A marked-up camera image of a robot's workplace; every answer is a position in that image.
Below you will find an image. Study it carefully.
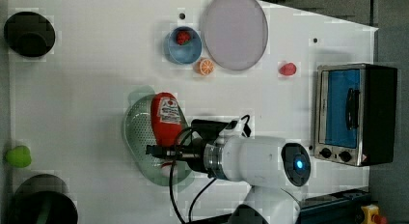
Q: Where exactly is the red toy strawberry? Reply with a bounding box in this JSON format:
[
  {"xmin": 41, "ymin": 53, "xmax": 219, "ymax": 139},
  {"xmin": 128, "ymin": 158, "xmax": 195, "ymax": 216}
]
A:
[{"xmin": 176, "ymin": 30, "xmax": 192, "ymax": 45}]

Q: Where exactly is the black round fixture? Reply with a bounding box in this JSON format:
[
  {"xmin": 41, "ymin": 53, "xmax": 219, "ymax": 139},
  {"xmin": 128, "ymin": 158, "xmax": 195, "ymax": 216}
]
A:
[
  {"xmin": 7, "ymin": 174, "xmax": 79, "ymax": 224},
  {"xmin": 3, "ymin": 12, "xmax": 56, "ymax": 58}
]

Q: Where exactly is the lilac round plate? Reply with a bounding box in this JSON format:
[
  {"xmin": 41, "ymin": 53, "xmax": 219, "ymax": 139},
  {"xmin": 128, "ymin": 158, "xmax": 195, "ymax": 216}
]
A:
[{"xmin": 203, "ymin": 0, "xmax": 268, "ymax": 70}]

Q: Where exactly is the red plush ketchup bottle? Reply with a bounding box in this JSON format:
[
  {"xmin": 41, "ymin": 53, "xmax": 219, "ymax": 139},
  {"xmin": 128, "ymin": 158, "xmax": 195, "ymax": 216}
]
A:
[{"xmin": 150, "ymin": 93, "xmax": 185, "ymax": 148}]

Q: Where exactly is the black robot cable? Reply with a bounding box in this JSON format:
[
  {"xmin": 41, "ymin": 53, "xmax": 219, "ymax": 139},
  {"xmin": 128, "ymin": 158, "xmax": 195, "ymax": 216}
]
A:
[{"xmin": 169, "ymin": 113, "xmax": 253, "ymax": 224}]

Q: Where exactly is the upper black round fixture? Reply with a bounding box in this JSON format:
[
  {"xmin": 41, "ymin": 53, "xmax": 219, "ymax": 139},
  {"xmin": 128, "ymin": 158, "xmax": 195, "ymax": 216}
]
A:
[{"xmin": 3, "ymin": 12, "xmax": 56, "ymax": 58}]

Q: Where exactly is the silver toaster oven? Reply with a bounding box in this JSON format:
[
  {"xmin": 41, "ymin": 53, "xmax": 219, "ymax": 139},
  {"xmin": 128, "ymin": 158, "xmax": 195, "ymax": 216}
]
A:
[{"xmin": 314, "ymin": 64, "xmax": 397, "ymax": 167}]

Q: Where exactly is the orange slice toy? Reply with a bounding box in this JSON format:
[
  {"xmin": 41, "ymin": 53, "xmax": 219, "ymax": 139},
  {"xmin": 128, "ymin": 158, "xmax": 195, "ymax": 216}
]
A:
[{"xmin": 197, "ymin": 58, "xmax": 215, "ymax": 75}]

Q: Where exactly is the lower black round fixture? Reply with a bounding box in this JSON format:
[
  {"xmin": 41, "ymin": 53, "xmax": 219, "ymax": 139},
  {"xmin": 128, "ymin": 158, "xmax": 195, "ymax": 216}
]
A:
[{"xmin": 7, "ymin": 174, "xmax": 79, "ymax": 224}]

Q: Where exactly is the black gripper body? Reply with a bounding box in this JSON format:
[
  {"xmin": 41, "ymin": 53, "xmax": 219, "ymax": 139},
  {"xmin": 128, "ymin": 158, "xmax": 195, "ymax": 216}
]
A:
[{"xmin": 177, "ymin": 119, "xmax": 236, "ymax": 173}]

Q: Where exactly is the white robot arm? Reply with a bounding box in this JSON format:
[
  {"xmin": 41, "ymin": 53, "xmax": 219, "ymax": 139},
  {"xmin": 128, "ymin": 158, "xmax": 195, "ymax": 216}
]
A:
[{"xmin": 146, "ymin": 119, "xmax": 311, "ymax": 224}]

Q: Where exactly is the blue bowl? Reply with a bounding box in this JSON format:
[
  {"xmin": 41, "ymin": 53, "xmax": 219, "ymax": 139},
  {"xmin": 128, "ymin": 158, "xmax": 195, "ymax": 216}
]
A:
[{"xmin": 163, "ymin": 26, "xmax": 203, "ymax": 65}]

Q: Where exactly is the yellow red emergency button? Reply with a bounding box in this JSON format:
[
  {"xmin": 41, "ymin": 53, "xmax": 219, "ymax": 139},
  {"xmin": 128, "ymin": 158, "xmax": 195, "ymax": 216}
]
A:
[{"xmin": 361, "ymin": 205, "xmax": 388, "ymax": 224}]

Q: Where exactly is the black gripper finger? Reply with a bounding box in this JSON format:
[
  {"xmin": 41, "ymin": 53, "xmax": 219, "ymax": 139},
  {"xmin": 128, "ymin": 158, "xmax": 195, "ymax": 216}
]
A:
[{"xmin": 146, "ymin": 145, "xmax": 176, "ymax": 158}]

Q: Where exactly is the green toy pepper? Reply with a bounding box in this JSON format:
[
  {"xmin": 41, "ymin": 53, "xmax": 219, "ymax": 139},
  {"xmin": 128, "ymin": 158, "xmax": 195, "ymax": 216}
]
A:
[{"xmin": 6, "ymin": 146, "xmax": 32, "ymax": 168}]

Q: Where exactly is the green perforated strainer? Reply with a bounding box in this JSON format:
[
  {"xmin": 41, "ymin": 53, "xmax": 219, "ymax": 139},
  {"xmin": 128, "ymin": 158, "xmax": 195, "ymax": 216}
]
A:
[{"xmin": 123, "ymin": 94, "xmax": 187, "ymax": 186}]

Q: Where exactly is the red toy fruit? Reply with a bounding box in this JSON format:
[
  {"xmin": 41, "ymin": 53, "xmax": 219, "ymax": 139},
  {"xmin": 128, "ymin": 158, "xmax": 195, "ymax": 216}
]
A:
[{"xmin": 279, "ymin": 63, "xmax": 297, "ymax": 76}]

